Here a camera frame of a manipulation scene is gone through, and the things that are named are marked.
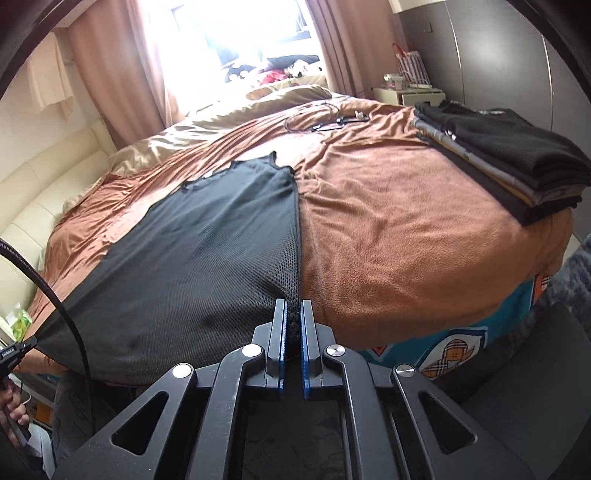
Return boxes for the dark grey sleeveless shirt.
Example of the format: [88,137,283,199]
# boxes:
[38,155,301,386]

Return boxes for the stack of folded dark clothes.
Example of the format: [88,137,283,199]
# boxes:
[413,100,590,226]

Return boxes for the person's left hand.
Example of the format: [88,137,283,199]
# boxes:
[0,378,30,448]

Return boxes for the green tissue pack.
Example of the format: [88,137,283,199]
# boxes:
[6,303,32,342]

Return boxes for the patterned grey pyjama legs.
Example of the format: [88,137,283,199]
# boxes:
[52,371,138,465]

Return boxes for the brown bed blanket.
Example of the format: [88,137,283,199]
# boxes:
[23,98,573,372]

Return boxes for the teal cartoon bed sheet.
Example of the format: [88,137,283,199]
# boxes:
[361,275,551,380]

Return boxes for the cream leather headboard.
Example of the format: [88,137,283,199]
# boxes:
[0,118,116,319]

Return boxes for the black phone on bed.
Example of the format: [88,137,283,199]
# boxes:
[311,118,356,133]

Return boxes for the beige duvet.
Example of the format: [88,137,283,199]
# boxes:
[107,84,335,177]

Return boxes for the dark grey fluffy rug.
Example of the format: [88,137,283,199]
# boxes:
[534,236,591,322]

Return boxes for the white bedside table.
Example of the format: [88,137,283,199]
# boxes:
[372,87,446,107]

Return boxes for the cream hanging cloth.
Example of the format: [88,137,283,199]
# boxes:
[26,32,74,119]

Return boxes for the pile of toys on sill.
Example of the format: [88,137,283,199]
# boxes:
[223,54,329,92]

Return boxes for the pink left curtain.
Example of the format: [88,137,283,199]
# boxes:
[67,1,183,148]

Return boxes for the pink curtain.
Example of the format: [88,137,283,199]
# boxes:
[305,0,400,99]
[67,1,183,148]

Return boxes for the striped gift bag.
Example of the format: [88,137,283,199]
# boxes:
[393,43,432,87]

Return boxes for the pink right curtain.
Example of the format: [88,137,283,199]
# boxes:
[305,0,400,99]

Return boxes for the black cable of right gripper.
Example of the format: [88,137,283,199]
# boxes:
[0,238,96,434]

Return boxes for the black charging cable on bed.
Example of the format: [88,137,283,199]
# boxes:
[283,102,371,135]

